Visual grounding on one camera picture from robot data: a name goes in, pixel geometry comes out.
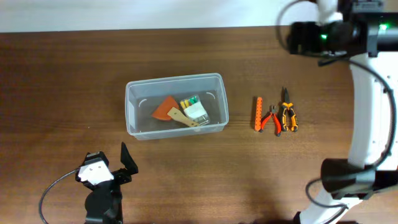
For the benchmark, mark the orange scraper with wooden handle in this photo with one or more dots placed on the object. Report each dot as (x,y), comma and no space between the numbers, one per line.
(169,110)

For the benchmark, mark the clear plastic storage container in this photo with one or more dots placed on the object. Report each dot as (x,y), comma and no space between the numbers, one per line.
(143,97)

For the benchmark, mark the clear box of coloured bits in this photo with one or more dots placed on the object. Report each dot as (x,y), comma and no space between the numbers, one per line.
(194,110)

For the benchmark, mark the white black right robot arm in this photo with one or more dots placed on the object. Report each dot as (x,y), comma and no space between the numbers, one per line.
(363,35)

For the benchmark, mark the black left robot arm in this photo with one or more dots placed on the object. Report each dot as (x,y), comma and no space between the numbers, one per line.
(104,203)

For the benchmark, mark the orange black long-nose pliers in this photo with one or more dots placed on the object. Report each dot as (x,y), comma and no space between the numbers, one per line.
(287,111)

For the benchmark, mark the orange perforated plastic bar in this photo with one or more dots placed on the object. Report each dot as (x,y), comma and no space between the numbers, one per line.
(258,115)

